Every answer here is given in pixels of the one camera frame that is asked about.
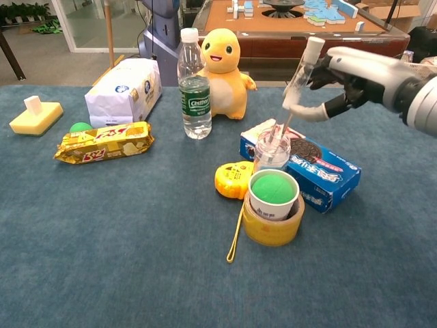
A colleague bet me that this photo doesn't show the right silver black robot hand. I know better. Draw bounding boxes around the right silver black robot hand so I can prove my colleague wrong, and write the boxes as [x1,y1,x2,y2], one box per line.
[290,46,424,123]

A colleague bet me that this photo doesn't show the clear tube with white cap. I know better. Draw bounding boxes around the clear tube with white cap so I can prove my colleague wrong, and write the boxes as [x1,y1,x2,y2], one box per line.
[277,36,326,137]

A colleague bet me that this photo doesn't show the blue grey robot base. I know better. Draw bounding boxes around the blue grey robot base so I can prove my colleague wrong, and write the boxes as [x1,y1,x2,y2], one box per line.
[138,0,182,87]

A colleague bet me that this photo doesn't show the black bag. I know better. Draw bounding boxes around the black bag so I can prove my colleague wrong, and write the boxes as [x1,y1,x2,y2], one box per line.
[408,26,437,63]

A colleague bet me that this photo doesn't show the white plastic basket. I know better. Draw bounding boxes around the white plastic basket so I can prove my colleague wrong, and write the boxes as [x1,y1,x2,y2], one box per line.
[401,50,437,75]

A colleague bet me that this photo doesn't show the black tripod stand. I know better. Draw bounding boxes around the black tripod stand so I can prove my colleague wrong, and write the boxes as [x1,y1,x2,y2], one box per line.
[384,0,400,30]

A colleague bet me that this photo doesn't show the mahjong tile row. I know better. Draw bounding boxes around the mahjong tile row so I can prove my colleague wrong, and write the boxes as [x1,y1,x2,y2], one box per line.
[333,0,358,18]

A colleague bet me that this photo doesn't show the cardboard box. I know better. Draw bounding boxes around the cardboard box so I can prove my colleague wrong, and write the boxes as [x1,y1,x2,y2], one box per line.
[361,0,426,31]

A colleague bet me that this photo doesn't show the blue mahjong tile pile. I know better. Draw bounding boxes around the blue mahjong tile pile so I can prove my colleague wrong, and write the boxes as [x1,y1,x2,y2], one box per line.
[303,0,346,27]

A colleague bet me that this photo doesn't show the brown mahjong table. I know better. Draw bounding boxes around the brown mahjong table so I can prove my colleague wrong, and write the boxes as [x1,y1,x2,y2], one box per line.
[192,0,410,88]

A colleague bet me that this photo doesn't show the blue Oreo cookie box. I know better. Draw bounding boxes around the blue Oreo cookie box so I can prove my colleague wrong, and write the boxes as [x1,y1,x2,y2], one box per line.
[240,118,362,214]

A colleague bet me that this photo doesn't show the black mahjong table centre dome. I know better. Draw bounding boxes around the black mahjong table centre dome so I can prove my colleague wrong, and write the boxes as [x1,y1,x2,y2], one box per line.
[262,0,305,18]

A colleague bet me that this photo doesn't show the clear plastic jar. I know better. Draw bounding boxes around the clear plastic jar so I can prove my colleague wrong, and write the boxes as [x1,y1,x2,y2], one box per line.
[253,131,292,172]

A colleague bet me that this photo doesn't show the white blue mahjong tile cluster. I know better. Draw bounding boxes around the white blue mahjong tile cluster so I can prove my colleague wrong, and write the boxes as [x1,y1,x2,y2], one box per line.
[227,0,255,18]

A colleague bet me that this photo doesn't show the yellow plush dinosaur toy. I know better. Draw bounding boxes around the yellow plush dinosaur toy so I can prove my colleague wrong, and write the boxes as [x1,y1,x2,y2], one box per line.
[196,28,257,120]

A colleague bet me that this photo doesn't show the large green ball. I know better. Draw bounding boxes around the large green ball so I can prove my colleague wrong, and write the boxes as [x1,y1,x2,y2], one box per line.
[251,174,296,205]

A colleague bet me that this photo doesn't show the white paper cup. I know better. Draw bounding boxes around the white paper cup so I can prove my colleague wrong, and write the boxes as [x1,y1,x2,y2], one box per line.
[248,168,300,221]

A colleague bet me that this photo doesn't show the clear water bottle green label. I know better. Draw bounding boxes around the clear water bottle green label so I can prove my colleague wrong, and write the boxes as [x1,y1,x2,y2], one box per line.
[177,27,212,140]

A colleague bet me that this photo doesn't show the yellow packing tape roll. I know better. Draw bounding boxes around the yellow packing tape roll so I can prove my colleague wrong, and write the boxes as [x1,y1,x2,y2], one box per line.
[242,191,306,247]

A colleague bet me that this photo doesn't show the white tissue pack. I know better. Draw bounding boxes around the white tissue pack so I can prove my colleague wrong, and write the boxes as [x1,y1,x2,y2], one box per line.
[84,57,163,129]

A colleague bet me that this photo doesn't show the wooden pole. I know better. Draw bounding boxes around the wooden pole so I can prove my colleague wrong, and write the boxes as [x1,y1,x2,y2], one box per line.
[104,0,115,69]

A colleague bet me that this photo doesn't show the gold biscuit packet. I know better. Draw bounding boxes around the gold biscuit packet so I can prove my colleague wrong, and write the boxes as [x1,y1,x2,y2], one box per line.
[53,121,156,165]

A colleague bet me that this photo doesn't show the blue felt table cover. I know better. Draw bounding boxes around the blue felt table cover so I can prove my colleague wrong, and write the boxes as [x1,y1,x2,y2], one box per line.
[0,84,437,328]

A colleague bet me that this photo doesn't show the small green ball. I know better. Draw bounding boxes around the small green ball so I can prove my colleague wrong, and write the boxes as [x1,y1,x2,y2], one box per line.
[69,121,94,134]

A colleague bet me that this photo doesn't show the green item on floor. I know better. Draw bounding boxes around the green item on floor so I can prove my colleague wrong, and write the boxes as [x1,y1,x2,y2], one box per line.
[32,19,64,34]

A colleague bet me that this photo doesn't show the yellow sponge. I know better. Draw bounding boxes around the yellow sponge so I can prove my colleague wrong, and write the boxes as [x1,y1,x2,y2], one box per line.
[9,101,65,137]

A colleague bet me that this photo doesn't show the small white block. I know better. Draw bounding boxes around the small white block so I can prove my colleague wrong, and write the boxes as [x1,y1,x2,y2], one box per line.
[23,96,42,116]

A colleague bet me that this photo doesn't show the green potted plants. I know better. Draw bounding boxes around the green potted plants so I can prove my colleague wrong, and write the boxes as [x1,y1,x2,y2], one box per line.
[0,2,51,25]

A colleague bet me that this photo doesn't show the dark table leg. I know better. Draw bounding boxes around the dark table leg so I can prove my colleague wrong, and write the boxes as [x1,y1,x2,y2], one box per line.
[0,29,27,82]

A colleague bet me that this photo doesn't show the yellow tape measure with strap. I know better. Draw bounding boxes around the yellow tape measure with strap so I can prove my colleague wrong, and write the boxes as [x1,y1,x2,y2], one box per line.
[214,161,255,264]

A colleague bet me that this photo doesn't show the white glass partition frame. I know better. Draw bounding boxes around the white glass partition frame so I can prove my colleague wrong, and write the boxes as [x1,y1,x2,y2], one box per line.
[51,0,144,54]

